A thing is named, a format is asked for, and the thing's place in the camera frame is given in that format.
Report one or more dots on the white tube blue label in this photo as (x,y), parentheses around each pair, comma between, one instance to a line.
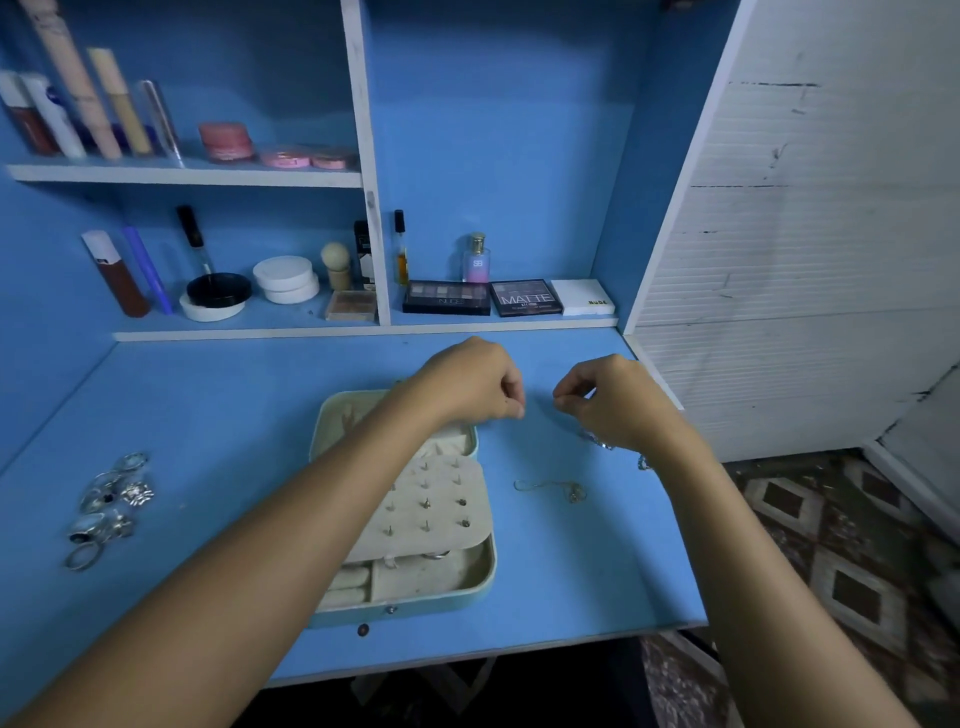
(57,117)

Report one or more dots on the tall beige cosmetic tube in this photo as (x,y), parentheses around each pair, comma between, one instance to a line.
(68,75)

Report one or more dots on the brown lipstick tube white cap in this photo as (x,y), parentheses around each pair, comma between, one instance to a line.
(117,278)

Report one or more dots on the white shelf unit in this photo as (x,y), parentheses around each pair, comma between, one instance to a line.
(365,120)

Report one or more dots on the white slatted cabinet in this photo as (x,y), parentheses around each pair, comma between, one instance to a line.
(795,225)

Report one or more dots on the black lettered eyeshadow palette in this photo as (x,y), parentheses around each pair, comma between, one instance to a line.
(525,297)

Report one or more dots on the person's left forearm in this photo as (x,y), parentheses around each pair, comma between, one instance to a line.
(210,593)

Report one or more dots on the square brown powder compact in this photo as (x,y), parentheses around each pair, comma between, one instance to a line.
(353,305)

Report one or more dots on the person's dark clothing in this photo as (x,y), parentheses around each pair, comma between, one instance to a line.
(495,690)

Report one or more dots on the pink round jar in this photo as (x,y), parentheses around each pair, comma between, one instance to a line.
(227,141)

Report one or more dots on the pink flat compact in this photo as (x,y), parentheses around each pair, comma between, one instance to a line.
(285,158)
(332,159)

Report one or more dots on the thin dark cosmetic bottle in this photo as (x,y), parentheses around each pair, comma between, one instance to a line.
(401,248)

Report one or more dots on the person's right hand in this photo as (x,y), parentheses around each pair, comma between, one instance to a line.
(623,405)

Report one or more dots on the white flat box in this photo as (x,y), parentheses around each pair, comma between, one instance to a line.
(582,297)

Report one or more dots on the pale plastic bag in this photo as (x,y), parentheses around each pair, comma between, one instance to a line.
(942,578)

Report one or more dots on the person's right forearm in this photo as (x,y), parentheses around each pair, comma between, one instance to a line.
(780,600)

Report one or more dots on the small pink perfume bottle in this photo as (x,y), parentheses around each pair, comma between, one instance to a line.
(476,263)

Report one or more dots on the black makeup brush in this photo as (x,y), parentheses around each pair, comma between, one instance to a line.
(192,240)

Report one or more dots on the beige makeup sponge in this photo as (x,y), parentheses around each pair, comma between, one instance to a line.
(336,260)

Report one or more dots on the cream jewellery box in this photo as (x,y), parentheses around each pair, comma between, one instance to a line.
(428,518)

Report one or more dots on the blue cosmetic tube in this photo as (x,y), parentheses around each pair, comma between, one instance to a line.
(147,270)

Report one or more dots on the white round cream jar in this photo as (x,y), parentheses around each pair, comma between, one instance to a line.
(285,279)

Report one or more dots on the black cosmetic bottle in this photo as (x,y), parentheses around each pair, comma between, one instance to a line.
(363,252)

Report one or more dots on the person's left hand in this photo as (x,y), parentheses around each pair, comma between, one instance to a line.
(468,383)

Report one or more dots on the pile of silver rings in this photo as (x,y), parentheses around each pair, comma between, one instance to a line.
(135,492)

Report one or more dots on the short beige cosmetic tube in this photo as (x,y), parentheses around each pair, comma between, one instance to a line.
(120,102)

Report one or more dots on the dark eyeshadow palette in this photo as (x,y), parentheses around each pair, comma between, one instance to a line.
(446,297)

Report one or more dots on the white bowl black inside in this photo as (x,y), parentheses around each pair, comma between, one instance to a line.
(219,291)

